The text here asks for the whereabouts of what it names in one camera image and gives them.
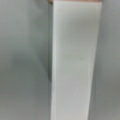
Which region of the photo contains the pink pan with white handle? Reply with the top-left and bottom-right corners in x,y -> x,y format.
51,0 -> 102,120

